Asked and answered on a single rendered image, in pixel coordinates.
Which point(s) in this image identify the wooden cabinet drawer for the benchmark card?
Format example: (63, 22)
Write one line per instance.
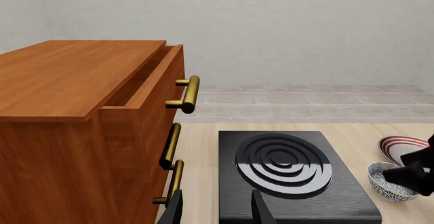
(149, 122)

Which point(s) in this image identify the wooden cabinet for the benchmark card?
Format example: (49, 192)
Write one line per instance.
(51, 132)

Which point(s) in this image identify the black patterned bowl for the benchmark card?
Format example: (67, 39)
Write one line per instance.
(381, 187)

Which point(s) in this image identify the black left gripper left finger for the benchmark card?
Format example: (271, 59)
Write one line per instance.
(174, 211)

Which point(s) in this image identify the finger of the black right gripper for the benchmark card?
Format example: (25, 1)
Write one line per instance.
(412, 180)
(420, 156)

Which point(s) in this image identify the white plate with red rings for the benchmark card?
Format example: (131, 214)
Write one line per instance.
(396, 149)

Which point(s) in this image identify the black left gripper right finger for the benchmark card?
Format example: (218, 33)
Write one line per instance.
(259, 211)

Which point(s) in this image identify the flat black stove plate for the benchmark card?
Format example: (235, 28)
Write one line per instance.
(288, 203)

